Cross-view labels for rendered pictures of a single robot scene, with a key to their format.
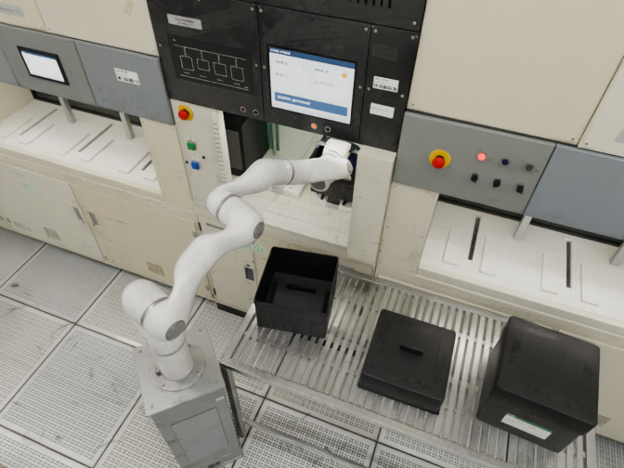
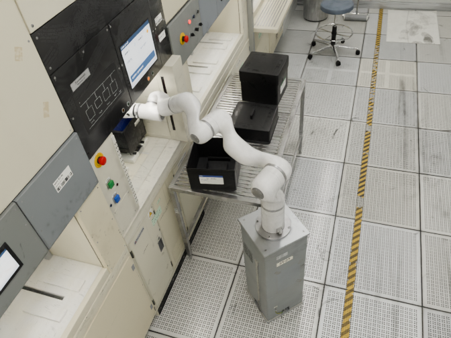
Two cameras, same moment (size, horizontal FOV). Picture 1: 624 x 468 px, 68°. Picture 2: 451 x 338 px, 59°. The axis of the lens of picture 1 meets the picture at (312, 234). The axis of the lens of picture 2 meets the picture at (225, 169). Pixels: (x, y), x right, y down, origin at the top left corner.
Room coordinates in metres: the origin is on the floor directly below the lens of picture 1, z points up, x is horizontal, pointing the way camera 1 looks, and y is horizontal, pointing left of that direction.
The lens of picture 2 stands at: (0.94, 1.78, 2.48)
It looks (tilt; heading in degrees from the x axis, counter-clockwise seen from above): 44 degrees down; 273
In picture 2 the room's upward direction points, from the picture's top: 7 degrees counter-clockwise
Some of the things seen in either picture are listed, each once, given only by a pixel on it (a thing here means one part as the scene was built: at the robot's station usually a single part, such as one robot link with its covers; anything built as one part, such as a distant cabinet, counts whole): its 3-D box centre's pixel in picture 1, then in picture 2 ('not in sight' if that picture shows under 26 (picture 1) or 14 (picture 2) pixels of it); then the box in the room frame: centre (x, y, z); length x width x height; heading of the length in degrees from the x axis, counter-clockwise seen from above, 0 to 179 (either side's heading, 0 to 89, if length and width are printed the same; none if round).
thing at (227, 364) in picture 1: (395, 396); (248, 165); (0.88, -0.38, 0.38); 1.30 x 0.60 x 0.76; 70
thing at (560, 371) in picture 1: (535, 383); (264, 78); (0.71, -0.76, 0.89); 0.29 x 0.29 x 0.25; 66
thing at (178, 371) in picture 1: (172, 354); (272, 214); (0.80, 0.48, 0.85); 0.19 x 0.19 x 0.18
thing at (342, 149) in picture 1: (335, 151); (129, 109); (1.53, -0.09, 1.19); 0.11 x 0.10 x 0.07; 160
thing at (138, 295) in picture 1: (152, 315); (268, 190); (0.82, 0.50, 1.07); 0.19 x 0.12 x 0.24; 49
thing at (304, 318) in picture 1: (297, 291); (215, 163); (1.09, 0.05, 0.85); 0.28 x 0.28 x 0.17; 80
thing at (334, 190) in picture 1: (341, 162); (119, 126); (1.63, -0.12, 1.06); 0.24 x 0.20 x 0.32; 70
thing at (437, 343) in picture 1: (409, 356); (252, 119); (0.83, -0.36, 0.83); 0.29 x 0.29 x 0.13; 71
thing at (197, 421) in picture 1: (194, 409); (273, 264); (0.80, 0.48, 0.38); 0.28 x 0.28 x 0.76; 25
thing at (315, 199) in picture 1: (339, 190); (126, 147); (1.63, -0.12, 0.89); 0.22 x 0.21 x 0.04; 160
